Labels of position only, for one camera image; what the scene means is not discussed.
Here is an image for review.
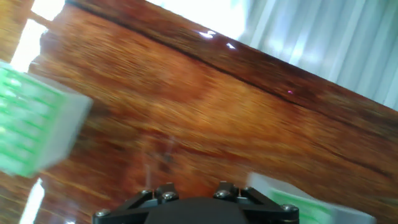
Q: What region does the glossy brown wooden board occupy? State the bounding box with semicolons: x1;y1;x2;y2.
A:
0;0;398;224

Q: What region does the green clear pipette tip box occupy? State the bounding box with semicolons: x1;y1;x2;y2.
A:
247;172;379;224
0;60;94;179

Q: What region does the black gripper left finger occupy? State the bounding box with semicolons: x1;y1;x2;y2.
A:
91;182;180;224

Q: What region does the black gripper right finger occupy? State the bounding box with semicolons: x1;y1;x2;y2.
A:
213;181;300;224

